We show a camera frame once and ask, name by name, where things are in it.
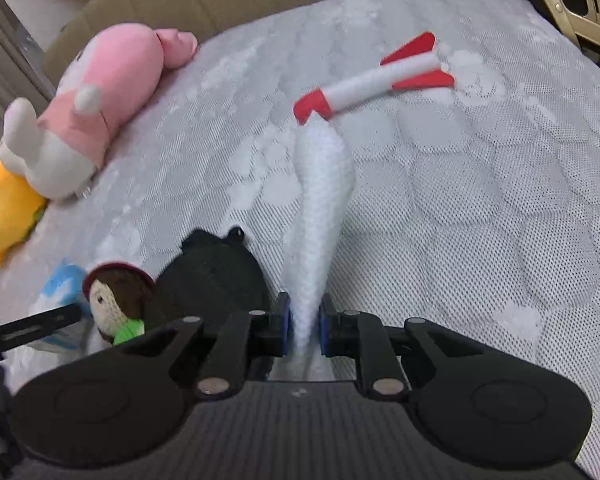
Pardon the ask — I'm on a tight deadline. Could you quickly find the red white rocket toy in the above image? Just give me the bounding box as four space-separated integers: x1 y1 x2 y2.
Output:
292 32 455 125

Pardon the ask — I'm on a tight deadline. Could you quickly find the yellow plush toy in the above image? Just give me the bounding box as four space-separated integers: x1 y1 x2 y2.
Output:
0 159 47 267

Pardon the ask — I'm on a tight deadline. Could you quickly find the pink plush toy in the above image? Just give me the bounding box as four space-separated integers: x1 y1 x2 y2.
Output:
0 23 198 200

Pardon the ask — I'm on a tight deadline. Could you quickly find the white patterned mattress cover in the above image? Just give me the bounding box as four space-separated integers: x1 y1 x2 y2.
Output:
0 0 600 479

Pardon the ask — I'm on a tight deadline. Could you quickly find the white knitted cloth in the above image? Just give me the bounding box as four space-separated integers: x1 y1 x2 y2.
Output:
283 114 355 356

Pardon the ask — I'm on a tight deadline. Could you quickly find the knitted doll green body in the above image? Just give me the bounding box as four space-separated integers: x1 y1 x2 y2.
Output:
82 262 155 344

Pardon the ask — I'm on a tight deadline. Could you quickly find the black pouch bag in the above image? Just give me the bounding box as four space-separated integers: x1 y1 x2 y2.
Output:
144 226 271 332

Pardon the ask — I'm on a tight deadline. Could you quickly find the blue white packet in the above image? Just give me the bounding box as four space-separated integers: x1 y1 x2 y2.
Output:
29 259 94 353

